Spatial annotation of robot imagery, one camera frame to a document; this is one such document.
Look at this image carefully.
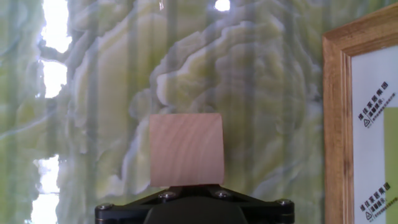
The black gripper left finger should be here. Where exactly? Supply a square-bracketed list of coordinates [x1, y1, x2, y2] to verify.
[95, 185, 196, 224]

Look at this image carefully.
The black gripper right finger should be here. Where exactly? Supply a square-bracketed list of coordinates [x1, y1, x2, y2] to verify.
[195, 185, 295, 224]

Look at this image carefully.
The light wooden cube block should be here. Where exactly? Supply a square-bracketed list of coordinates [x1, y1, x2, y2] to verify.
[149, 112, 225, 188]

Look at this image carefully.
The green marble pattern mat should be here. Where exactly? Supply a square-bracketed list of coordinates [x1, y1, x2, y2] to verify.
[0, 0, 398, 224]

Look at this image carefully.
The wooden picture frame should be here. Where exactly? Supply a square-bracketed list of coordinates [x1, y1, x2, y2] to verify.
[322, 2, 398, 224]

